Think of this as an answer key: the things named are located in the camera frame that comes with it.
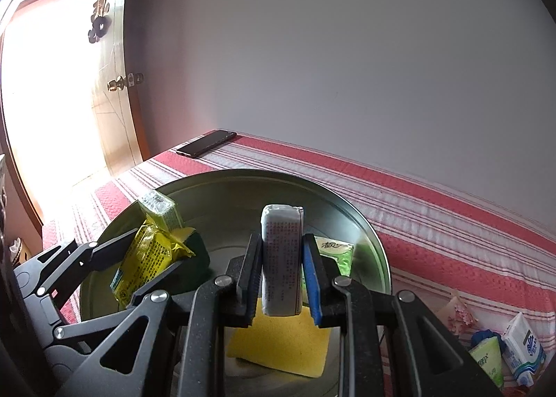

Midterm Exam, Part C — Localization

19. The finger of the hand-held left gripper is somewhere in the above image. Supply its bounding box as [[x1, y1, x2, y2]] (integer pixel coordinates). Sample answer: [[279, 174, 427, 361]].
[[15, 230, 142, 298], [52, 260, 187, 354]]

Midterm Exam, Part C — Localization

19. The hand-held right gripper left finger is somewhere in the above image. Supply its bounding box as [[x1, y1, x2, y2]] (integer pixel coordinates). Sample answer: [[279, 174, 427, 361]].
[[80, 232, 265, 397]]

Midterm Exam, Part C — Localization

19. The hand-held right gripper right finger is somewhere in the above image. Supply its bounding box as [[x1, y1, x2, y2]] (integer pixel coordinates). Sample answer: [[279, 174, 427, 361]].
[[301, 233, 492, 397]]

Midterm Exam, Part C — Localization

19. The yellow snack packet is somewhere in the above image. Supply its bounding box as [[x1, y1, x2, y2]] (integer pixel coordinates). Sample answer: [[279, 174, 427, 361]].
[[111, 212, 198, 306]]

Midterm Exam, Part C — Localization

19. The pale green tissue pack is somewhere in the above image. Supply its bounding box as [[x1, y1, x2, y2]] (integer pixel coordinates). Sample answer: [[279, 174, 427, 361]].
[[315, 235, 354, 276]]

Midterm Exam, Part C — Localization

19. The white red print tissue pack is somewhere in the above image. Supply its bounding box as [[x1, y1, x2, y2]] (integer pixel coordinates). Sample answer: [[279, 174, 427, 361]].
[[261, 204, 305, 316]]

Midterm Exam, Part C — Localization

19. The yellow-green tissue pack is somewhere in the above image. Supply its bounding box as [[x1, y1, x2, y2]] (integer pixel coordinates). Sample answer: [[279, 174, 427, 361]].
[[138, 190, 183, 233]]

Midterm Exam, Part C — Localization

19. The plain yellow sponge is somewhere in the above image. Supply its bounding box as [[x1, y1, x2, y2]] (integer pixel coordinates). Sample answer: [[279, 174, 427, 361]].
[[226, 297, 333, 378]]

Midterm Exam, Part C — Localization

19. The round metal basin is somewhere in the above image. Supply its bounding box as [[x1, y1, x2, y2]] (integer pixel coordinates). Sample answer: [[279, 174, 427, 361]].
[[78, 169, 394, 397]]

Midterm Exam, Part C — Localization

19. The reddish floral packet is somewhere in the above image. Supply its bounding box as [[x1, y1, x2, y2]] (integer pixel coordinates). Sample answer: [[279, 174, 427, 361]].
[[436, 290, 475, 334]]

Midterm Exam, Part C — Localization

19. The blue wrapper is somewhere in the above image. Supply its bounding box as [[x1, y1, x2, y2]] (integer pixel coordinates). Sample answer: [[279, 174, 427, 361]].
[[471, 330, 500, 348]]

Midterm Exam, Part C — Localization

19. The green leaf print tissue pack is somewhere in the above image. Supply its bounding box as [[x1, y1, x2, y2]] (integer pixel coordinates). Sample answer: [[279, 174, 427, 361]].
[[469, 338, 505, 390]]

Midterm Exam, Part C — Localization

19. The white blue tissue pack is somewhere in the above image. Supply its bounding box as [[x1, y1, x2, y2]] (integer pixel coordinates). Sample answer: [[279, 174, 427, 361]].
[[501, 312, 547, 387]]

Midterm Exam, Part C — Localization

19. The wooden door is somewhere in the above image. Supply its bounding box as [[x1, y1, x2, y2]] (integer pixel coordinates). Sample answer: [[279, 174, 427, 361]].
[[84, 0, 150, 181]]

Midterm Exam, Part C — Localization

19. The red white striped tablecloth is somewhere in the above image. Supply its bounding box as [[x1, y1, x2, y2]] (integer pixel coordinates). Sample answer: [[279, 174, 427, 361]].
[[41, 132, 556, 397]]

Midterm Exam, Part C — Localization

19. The black smartphone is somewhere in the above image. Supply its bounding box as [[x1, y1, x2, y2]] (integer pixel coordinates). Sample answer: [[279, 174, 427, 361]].
[[175, 129, 237, 158]]

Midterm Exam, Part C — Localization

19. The golden door ornament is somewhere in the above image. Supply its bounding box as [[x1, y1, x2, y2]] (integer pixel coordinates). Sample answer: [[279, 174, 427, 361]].
[[88, 0, 109, 44]]

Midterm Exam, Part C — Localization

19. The brass door handle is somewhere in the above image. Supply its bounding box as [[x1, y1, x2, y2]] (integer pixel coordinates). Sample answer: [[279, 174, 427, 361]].
[[107, 72, 143, 93]]

